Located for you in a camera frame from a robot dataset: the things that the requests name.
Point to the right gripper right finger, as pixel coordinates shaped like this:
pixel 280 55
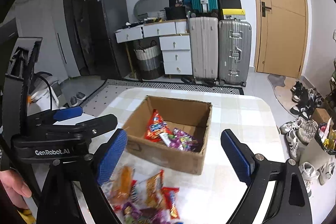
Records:
pixel 289 202

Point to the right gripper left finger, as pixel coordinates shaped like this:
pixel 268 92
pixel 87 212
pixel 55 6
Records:
pixel 59 203

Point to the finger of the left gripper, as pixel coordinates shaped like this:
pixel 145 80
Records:
pixel 67 113
pixel 81 129

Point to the red snack packet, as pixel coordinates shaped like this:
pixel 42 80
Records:
pixel 155 127

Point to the purple grape gummy packet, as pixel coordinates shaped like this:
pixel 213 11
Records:
pixel 179 140

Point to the purple green Wangzai candy packet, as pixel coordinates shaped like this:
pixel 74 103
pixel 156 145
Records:
pixel 132 215

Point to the person's left hand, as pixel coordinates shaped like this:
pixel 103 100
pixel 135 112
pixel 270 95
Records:
pixel 15 188

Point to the orange cracker packet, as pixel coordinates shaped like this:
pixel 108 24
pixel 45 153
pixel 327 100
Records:
pixel 121 187

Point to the orange white snack packet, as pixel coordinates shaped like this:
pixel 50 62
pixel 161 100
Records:
pixel 148 193

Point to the woven laundry basket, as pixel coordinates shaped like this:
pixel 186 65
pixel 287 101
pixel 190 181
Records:
pixel 150 60

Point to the black cabinet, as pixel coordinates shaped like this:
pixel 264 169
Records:
pixel 91 27

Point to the small red candy bar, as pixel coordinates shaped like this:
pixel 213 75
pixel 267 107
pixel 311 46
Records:
pixel 170 198

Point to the brown cardboard box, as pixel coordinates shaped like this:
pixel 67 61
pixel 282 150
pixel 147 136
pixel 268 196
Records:
pixel 192 117

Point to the irregular door mat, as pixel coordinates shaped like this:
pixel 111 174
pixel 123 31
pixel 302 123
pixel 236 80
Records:
pixel 281 86

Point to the white drawer desk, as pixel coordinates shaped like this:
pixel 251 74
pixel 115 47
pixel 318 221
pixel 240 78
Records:
pixel 174 42

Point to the grey oval mirror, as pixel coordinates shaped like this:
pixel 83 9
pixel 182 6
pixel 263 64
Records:
pixel 150 9

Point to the black bag on desk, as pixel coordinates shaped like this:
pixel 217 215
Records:
pixel 175 10

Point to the beige hard suitcase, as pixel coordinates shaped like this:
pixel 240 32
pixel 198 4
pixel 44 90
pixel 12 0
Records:
pixel 204 47

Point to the silver aluminium suitcase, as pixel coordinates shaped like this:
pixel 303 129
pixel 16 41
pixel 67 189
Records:
pixel 235 40

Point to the yellow black box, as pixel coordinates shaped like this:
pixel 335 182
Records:
pixel 233 14

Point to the wooden door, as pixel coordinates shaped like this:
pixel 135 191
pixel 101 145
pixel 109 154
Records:
pixel 281 36

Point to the white appliance with cable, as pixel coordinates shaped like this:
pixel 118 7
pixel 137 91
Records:
pixel 44 93

